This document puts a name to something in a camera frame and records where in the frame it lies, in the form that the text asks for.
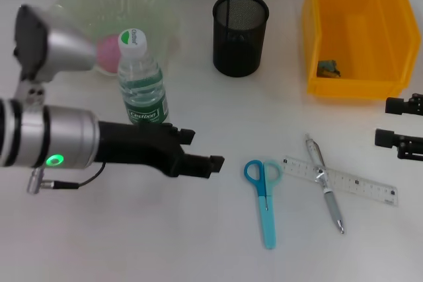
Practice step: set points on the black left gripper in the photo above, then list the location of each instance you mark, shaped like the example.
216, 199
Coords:
138, 146

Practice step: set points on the clear grey ballpoint pen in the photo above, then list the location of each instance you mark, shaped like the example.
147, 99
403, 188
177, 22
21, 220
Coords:
333, 206

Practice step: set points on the clear green-label water bottle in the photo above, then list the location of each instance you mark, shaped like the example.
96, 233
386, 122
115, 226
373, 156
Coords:
142, 97

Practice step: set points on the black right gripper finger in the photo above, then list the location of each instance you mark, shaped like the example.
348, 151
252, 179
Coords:
403, 145
403, 105

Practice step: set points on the clear plastic ruler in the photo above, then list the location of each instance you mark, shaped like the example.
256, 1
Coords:
363, 186

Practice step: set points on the yellow plastic bin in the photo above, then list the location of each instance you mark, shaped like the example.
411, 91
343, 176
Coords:
363, 31

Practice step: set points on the green glass fruit bowl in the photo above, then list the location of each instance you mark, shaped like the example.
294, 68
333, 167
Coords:
152, 8

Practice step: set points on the teal plastic wrapper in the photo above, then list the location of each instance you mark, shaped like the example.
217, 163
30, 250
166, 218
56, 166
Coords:
328, 69

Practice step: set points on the pink peach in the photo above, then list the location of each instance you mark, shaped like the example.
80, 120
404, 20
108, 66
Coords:
107, 54

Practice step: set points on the blue and teal scissors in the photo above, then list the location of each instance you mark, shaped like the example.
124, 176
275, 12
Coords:
269, 222

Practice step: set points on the black mesh pen holder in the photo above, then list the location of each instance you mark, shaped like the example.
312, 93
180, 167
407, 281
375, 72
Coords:
239, 44

